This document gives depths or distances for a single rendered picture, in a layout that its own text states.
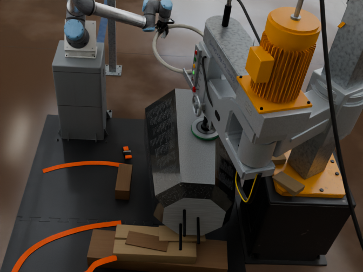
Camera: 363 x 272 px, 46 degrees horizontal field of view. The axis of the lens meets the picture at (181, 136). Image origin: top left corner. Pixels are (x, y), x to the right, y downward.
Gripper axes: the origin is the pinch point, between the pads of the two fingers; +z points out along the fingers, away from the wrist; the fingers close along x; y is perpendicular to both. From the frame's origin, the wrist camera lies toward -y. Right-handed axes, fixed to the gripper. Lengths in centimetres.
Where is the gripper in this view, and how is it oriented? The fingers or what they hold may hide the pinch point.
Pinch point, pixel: (162, 34)
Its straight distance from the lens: 359.9
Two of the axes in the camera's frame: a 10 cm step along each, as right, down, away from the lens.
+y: -7.1, 5.5, -4.4
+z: -1.8, 4.7, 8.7
